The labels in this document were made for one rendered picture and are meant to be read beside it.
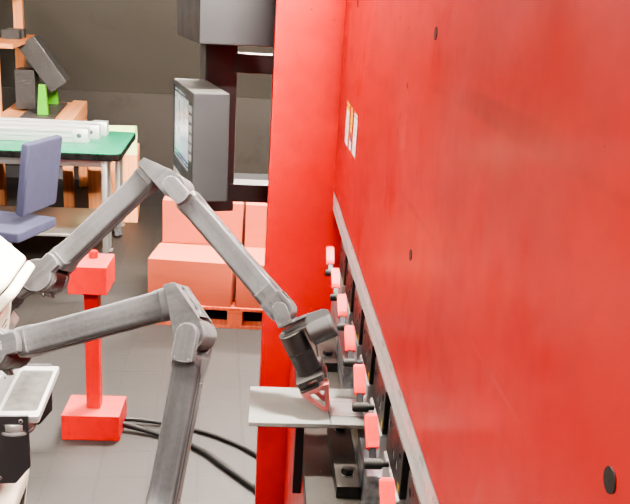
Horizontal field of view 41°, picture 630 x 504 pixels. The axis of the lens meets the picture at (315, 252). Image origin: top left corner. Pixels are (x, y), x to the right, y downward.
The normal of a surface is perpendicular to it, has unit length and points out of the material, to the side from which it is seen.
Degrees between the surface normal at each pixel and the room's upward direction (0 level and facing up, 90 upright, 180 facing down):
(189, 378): 74
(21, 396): 0
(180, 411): 66
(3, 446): 90
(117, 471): 0
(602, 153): 90
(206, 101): 90
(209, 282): 90
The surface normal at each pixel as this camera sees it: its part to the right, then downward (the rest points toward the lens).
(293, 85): 0.05, 0.29
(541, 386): -1.00, -0.04
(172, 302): -0.18, -0.14
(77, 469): 0.06, -0.96
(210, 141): 0.29, 0.29
